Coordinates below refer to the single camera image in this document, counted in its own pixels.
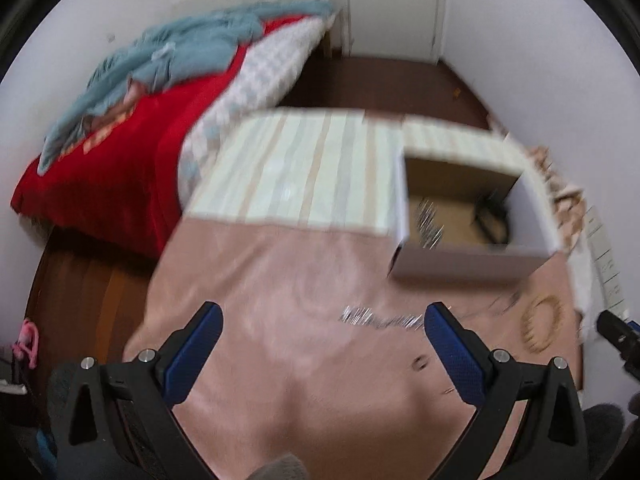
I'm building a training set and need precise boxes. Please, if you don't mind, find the pink table cloth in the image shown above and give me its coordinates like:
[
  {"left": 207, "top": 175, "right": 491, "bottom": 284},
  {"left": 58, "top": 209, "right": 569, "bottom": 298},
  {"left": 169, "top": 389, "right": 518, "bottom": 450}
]
[{"left": 122, "top": 217, "right": 585, "bottom": 480}]

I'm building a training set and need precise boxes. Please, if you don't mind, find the white door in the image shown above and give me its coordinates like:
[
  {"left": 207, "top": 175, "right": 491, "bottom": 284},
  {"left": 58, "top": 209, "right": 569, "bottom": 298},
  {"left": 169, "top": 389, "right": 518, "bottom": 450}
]
[{"left": 344, "top": 0, "right": 447, "bottom": 64}]

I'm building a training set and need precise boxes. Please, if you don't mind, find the golden beaded bracelet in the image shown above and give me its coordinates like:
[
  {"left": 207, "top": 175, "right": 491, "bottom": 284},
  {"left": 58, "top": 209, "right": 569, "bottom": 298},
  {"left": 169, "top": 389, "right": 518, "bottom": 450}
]
[{"left": 520, "top": 294, "right": 564, "bottom": 354}]

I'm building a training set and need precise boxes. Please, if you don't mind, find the thin dark cord necklace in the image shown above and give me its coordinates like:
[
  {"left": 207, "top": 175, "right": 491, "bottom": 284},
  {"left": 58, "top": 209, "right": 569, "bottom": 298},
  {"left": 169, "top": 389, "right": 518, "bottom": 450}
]
[{"left": 465, "top": 290, "right": 526, "bottom": 318}]

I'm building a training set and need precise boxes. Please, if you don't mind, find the grey fleece garment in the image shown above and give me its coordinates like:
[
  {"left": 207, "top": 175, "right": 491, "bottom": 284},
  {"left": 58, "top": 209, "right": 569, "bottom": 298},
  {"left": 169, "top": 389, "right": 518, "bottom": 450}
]
[{"left": 47, "top": 362, "right": 628, "bottom": 480}]

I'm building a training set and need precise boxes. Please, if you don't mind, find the striped table cover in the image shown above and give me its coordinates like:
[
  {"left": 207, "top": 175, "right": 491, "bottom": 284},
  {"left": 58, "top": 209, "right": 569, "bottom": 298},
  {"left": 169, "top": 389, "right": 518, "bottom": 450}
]
[{"left": 184, "top": 109, "right": 561, "bottom": 253}]

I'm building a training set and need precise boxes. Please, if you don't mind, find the white printed strip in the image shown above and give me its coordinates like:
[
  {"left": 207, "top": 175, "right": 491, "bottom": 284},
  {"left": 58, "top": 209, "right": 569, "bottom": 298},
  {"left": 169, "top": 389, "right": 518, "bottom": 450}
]
[{"left": 584, "top": 205, "right": 628, "bottom": 318}]

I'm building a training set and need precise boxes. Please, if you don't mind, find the black jewelry piece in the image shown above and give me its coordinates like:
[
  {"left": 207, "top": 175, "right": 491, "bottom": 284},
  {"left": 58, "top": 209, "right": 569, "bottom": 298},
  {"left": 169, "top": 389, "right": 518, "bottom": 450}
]
[{"left": 474, "top": 196, "right": 512, "bottom": 247}]

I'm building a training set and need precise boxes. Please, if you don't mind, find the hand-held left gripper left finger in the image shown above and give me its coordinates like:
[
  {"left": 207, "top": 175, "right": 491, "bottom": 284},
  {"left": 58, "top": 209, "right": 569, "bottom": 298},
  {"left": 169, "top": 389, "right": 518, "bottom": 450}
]
[{"left": 56, "top": 301, "right": 224, "bottom": 480}]

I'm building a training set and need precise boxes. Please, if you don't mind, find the light blue blanket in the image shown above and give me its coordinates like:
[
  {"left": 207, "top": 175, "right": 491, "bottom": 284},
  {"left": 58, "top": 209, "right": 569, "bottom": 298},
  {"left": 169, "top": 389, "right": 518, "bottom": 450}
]
[{"left": 39, "top": 0, "right": 335, "bottom": 173}]

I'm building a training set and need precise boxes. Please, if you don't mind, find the white checkered quilt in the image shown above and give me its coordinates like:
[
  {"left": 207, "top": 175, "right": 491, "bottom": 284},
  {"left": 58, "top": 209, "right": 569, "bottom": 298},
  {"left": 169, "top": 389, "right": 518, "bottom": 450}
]
[{"left": 177, "top": 14, "right": 328, "bottom": 205}]

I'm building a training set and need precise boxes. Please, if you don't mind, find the silver chain necklace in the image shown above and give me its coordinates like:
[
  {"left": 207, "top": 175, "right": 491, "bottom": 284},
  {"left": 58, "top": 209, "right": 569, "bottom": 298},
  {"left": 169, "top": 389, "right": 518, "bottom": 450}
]
[{"left": 339, "top": 306, "right": 426, "bottom": 332}]

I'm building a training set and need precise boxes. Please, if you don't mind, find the red blanket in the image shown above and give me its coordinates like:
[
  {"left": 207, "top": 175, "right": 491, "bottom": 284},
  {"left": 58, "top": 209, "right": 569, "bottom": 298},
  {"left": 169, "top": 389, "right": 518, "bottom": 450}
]
[{"left": 11, "top": 16, "right": 312, "bottom": 260}]

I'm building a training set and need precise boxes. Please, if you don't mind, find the pink clothes hanger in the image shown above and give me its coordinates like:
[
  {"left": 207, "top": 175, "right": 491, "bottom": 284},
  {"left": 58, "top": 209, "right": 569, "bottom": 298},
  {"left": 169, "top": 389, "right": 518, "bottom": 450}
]
[{"left": 14, "top": 320, "right": 41, "bottom": 370}]

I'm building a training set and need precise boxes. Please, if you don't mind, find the white cardboard box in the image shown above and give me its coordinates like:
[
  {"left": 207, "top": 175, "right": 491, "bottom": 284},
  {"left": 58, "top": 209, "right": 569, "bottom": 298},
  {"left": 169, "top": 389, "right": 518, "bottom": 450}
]
[{"left": 387, "top": 152, "right": 567, "bottom": 282}]

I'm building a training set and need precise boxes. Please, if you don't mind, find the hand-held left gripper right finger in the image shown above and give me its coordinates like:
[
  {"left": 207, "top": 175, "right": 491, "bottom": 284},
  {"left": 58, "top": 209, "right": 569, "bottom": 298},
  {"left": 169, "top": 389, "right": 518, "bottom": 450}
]
[{"left": 424, "top": 301, "right": 589, "bottom": 480}]

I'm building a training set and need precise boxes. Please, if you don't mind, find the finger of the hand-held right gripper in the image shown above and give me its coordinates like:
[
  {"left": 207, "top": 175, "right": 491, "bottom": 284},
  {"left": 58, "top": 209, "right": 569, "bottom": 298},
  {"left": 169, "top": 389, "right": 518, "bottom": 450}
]
[{"left": 596, "top": 310, "right": 640, "bottom": 380}]

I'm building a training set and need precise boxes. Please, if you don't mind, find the silver jewelry piece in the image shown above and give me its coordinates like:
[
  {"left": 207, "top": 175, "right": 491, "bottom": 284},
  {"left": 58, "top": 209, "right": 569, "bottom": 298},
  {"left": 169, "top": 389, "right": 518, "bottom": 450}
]
[{"left": 413, "top": 199, "right": 447, "bottom": 250}]

